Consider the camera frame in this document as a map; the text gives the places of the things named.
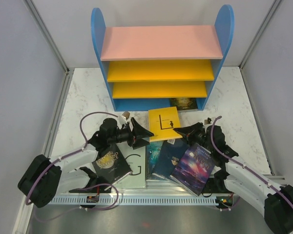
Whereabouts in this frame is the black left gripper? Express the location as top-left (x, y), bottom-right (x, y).
top-left (108, 117), bottom-right (154, 149)

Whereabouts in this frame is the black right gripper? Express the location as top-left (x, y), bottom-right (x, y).
top-left (173, 121), bottom-right (214, 152)

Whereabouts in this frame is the teal ocean cover book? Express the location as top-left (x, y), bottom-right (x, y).
top-left (146, 141), bottom-right (165, 181)

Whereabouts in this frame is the dark navy blue book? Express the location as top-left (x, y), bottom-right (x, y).
top-left (152, 138), bottom-right (188, 180)

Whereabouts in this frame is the yellow Little Prince book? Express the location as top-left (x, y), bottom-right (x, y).
top-left (148, 107), bottom-right (182, 142)

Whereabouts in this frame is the dark green Alice Wonderland book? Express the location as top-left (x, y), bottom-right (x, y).
top-left (169, 97), bottom-right (198, 111)

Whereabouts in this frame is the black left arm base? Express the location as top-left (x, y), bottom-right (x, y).
top-left (68, 167), bottom-right (112, 194)

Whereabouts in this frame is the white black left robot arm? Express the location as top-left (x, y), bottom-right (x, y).
top-left (18, 117), bottom-right (154, 208)

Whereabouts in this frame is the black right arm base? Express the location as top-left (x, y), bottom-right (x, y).
top-left (201, 170), bottom-right (232, 196)

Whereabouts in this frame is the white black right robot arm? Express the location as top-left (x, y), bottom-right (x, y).
top-left (174, 122), bottom-right (293, 234)

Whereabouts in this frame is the pale grey Gatsby book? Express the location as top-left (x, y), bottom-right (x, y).
top-left (116, 143), bottom-right (146, 190)

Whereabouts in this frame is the black Moon and Sixpence book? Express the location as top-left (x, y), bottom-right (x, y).
top-left (92, 144), bottom-right (132, 185)

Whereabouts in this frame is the purple Robinson Crusoe book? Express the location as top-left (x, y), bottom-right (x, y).
top-left (170, 143), bottom-right (215, 196)

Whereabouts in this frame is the blue pink yellow shelf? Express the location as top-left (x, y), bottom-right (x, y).
top-left (90, 4), bottom-right (235, 111)

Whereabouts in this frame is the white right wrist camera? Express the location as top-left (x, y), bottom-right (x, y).
top-left (204, 117), bottom-right (213, 125)

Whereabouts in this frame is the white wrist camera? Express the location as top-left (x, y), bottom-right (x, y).
top-left (118, 111), bottom-right (130, 124)
top-left (204, 117), bottom-right (213, 125)

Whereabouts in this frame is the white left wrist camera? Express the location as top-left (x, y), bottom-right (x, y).
top-left (118, 111), bottom-right (130, 124)

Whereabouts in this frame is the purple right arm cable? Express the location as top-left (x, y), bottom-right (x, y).
top-left (209, 116), bottom-right (293, 232)

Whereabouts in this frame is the light blue slotted cable duct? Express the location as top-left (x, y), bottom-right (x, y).
top-left (49, 195), bottom-right (223, 206)

